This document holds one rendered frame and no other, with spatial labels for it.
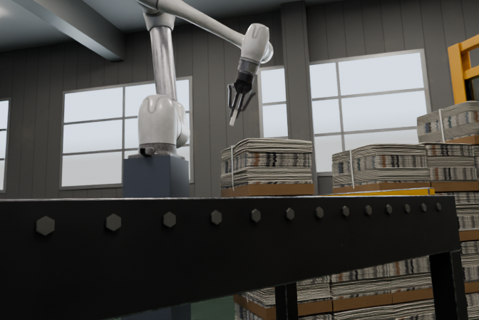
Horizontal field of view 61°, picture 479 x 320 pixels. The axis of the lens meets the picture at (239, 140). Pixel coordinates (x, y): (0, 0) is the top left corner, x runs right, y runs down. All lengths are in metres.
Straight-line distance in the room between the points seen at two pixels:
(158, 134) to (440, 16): 4.35
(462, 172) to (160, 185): 1.43
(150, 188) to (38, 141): 4.99
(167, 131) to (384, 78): 3.78
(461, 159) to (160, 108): 1.45
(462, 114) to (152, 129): 1.57
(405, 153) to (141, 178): 1.18
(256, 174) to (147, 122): 0.48
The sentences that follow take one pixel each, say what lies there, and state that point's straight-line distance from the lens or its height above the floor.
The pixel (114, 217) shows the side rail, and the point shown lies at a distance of 0.44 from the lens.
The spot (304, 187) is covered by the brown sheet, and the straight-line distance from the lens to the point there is 1.69.
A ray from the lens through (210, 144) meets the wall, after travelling 5.22.
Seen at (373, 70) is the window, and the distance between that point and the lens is 5.15.
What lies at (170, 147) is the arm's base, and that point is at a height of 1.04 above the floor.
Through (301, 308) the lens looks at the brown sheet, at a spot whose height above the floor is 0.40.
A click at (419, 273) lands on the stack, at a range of 2.04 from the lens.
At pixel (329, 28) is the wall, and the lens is 5.37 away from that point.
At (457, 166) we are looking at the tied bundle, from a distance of 2.24.
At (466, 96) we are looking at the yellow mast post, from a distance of 3.14.
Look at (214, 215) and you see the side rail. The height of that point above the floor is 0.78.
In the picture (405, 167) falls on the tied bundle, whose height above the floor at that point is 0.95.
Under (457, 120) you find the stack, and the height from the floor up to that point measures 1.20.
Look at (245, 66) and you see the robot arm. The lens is 1.76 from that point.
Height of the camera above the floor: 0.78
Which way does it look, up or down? 10 degrees up
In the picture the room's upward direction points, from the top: 2 degrees counter-clockwise
